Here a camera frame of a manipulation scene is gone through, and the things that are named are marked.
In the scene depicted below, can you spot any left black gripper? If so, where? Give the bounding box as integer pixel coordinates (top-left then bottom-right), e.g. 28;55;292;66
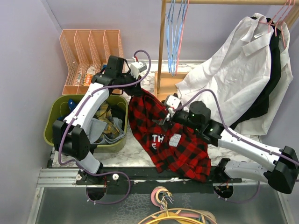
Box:
117;70;143;97

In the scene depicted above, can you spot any red black plaid shirt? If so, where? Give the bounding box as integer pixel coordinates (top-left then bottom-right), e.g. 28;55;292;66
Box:
128;90;212;182

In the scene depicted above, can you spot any pink wire hanger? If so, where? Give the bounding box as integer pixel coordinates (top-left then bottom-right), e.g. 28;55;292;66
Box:
175;0;190;76

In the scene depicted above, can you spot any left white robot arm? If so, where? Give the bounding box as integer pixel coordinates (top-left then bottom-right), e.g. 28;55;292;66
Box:
52;56;151;184

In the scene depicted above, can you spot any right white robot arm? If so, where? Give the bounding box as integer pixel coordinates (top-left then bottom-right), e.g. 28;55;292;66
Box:
153;96;299;194

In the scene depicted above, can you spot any white hanging shirt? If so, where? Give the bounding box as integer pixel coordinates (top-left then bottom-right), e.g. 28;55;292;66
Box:
176;13;293;136

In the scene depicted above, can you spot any pink hanger holding shirts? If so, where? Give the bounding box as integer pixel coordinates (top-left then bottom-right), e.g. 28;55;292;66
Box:
259;0;296;48

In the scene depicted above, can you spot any wooden clothes rack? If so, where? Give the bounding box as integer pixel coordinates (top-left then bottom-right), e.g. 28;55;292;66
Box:
154;0;299;100

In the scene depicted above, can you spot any yellow plaid cloth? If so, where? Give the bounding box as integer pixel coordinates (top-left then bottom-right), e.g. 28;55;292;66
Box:
95;101;120;143

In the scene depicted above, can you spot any pink mesh file organizer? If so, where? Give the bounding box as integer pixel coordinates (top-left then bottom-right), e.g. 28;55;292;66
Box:
60;29;124;95

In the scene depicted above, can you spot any blue cloth in bin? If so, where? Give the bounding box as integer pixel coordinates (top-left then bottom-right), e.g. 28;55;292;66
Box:
57;98;78;121

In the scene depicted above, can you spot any pile of coloured hangers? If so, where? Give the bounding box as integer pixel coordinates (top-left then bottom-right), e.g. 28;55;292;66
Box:
139;186;217;224

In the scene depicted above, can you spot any olive green laundry bin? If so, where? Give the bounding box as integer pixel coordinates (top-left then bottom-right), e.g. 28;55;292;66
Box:
43;95;128;153

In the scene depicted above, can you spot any black hanging garment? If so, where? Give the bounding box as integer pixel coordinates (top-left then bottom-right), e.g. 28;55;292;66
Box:
230;29;281;129

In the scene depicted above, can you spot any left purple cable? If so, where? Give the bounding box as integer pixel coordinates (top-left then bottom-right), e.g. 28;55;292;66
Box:
57;49;151;205

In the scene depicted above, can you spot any purple cable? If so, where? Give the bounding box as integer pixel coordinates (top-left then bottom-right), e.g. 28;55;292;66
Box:
57;49;151;205
170;88;299;203

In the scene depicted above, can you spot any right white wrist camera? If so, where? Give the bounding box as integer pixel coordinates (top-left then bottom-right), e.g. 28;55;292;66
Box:
164;95;180;110

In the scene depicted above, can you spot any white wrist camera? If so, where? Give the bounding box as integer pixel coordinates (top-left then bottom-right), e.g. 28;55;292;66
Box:
130;61;147;80
164;95;180;110

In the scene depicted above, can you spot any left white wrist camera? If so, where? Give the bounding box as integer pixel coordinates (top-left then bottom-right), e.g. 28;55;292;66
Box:
130;61;147;80

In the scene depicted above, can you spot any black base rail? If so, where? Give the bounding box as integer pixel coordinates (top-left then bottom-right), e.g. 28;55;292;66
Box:
76;166;242;195

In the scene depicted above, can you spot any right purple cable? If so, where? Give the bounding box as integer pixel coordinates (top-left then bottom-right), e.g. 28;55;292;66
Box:
170;88;299;203

